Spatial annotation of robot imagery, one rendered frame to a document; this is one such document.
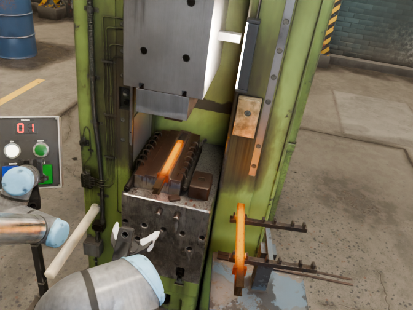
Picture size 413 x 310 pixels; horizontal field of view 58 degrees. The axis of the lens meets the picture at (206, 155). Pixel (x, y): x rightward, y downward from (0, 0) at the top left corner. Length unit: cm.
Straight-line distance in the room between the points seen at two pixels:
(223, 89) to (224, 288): 91
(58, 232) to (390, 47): 698
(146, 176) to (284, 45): 75
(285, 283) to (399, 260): 157
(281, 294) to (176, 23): 112
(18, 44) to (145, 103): 461
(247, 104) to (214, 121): 48
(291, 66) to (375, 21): 600
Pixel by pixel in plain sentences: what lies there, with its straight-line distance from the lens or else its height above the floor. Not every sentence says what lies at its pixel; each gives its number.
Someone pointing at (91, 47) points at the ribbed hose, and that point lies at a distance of 155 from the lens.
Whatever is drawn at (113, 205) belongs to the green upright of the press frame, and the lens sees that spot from 192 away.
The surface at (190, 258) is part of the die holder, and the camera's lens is 172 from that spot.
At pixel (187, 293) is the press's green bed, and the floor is 39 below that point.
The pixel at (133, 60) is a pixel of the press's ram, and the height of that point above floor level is 146.
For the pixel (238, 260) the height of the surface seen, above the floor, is 93.
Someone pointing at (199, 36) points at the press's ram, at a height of 158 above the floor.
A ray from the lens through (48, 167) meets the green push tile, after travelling 155.
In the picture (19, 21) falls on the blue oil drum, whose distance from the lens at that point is 585.
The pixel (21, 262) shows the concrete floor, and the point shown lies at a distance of 264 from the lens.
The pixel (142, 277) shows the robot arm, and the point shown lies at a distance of 79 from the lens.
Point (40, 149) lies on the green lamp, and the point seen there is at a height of 109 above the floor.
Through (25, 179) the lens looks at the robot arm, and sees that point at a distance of 111.
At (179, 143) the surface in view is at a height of 101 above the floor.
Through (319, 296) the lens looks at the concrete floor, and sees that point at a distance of 260.
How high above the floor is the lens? 189
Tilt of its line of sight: 32 degrees down
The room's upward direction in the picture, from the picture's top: 8 degrees clockwise
